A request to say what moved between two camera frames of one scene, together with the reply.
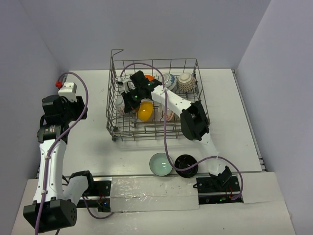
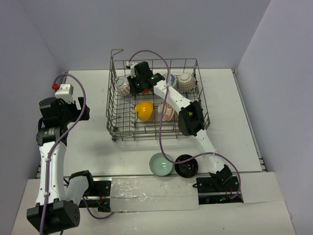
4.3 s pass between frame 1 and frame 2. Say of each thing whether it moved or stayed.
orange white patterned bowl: stayed
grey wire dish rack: stayed
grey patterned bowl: stayed
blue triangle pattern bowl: moved
